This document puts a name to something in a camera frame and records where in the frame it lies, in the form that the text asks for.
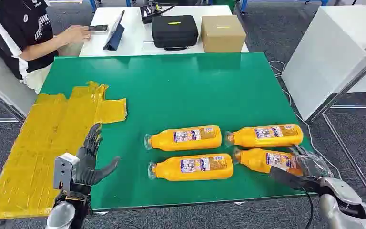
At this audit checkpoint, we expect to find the yellow plastic sheet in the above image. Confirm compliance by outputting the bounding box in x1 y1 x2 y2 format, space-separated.
0 81 128 221

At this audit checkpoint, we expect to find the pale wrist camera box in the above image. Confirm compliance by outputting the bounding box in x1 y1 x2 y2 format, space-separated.
53 152 81 192
317 177 363 206

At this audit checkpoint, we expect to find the seated person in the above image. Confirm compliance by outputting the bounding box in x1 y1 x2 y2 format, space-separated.
0 0 92 94

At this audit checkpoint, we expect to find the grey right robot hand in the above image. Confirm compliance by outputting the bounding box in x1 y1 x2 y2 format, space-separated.
269 145 334 191

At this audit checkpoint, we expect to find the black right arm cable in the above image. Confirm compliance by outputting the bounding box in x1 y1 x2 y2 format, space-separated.
301 186 315 229

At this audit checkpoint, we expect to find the small white table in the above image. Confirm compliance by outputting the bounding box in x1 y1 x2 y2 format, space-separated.
79 5 250 58

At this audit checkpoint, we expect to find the dark smartphone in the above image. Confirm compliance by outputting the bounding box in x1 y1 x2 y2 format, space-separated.
87 24 109 33

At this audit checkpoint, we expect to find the black carry case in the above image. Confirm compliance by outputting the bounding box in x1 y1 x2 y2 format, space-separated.
151 15 199 52

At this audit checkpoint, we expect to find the grey metal bench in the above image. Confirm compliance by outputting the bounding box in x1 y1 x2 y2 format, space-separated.
0 47 41 123

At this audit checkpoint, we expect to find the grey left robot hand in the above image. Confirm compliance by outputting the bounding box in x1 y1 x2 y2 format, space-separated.
74 123 122 194

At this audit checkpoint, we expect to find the green table mat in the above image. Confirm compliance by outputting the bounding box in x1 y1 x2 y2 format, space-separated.
40 52 317 212

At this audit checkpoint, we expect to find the black remote controller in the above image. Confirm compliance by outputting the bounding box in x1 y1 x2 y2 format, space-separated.
140 0 178 25

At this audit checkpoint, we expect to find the large white table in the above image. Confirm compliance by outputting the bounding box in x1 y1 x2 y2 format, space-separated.
281 5 366 122

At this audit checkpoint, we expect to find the brown cardboard box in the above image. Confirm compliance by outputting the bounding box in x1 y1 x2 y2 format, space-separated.
200 15 247 54

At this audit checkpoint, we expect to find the orange drink bottle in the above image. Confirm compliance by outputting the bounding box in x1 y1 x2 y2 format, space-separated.
224 124 304 149
147 153 234 182
232 147 304 177
144 125 223 152

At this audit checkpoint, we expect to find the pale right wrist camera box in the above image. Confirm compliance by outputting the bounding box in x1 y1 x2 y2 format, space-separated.
317 177 363 206

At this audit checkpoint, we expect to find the tablet in dark case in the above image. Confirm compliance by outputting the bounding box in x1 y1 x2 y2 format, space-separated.
103 10 126 52

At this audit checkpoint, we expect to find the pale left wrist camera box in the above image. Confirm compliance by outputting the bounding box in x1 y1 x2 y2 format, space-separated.
53 152 81 192

